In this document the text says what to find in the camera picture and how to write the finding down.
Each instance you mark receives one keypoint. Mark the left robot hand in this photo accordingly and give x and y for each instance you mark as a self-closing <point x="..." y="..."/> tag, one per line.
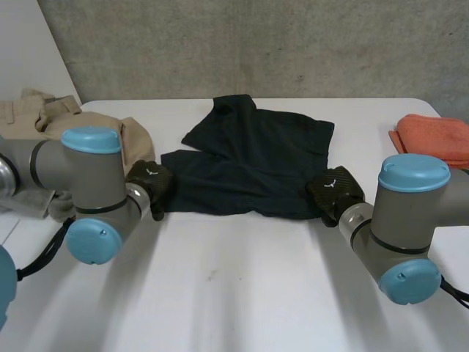
<point x="150" y="176"/>

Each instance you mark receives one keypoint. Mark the dark blue shorts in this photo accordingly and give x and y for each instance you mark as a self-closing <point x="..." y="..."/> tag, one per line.
<point x="249" y="165"/>

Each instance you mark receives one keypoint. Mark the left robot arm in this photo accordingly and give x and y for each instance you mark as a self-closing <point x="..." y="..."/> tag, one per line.
<point x="95" y="183"/>

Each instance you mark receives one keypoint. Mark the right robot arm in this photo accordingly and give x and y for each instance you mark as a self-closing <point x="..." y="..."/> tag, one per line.
<point x="403" y="220"/>

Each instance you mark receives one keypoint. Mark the beige shorts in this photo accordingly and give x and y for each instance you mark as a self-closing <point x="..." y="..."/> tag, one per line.
<point x="95" y="122"/>

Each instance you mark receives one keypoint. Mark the grey towel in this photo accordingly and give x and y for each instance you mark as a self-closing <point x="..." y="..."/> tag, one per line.
<point x="29" y="205"/>

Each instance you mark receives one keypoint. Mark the coral towel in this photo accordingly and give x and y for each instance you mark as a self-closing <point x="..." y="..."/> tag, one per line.
<point x="432" y="137"/>

